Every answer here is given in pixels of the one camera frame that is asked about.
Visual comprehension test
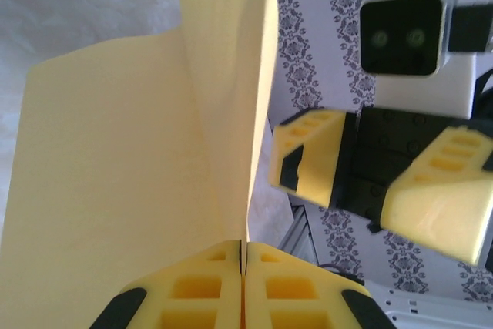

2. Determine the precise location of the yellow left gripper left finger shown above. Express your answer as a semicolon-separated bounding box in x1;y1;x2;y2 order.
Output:
90;240;244;329

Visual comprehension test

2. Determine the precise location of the yellow cloth square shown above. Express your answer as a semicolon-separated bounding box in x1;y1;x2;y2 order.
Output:
0;0;280;329

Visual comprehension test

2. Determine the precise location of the aluminium table side rail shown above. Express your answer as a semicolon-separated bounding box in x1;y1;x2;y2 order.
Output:
279;201;320;264

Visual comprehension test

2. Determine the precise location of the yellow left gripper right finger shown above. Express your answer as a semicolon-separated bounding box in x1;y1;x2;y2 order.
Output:
245;242;397;329

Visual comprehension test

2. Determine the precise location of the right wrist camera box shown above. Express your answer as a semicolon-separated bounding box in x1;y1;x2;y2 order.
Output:
360;0;478;120

